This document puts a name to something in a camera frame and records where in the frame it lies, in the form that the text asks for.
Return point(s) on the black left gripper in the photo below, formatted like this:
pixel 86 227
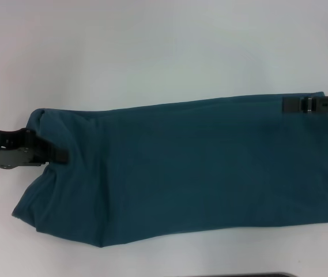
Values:
pixel 2 148

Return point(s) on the teal T-shirt with FREE print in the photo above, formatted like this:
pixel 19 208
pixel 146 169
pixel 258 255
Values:
pixel 181 173

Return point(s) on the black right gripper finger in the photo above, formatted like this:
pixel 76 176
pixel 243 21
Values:
pixel 313 105

